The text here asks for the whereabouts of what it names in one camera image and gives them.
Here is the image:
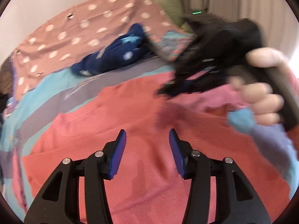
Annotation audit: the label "pink polka dot fabric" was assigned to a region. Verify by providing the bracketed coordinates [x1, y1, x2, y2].
[13, 0, 182, 101]

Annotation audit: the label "person's right hand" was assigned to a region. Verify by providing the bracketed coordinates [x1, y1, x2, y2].
[229, 48, 298, 126]

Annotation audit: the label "green cushion far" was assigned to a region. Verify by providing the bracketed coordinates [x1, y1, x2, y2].
[156, 0, 193, 33]

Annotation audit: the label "teal and purple bedspread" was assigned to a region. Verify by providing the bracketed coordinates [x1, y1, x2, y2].
[1, 58, 298, 219]

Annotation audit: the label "coral pink knit garment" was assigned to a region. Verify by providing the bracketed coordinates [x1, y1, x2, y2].
[22, 73, 289, 223]

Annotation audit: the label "navy blue star garment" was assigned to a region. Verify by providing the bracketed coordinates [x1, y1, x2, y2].
[70, 23, 150, 76]

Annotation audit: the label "folded floral patterned clothes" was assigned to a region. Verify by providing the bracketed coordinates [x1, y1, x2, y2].
[146, 30, 196, 62]

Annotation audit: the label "beige curtain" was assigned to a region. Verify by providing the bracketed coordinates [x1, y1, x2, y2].
[187, 0, 298, 58]

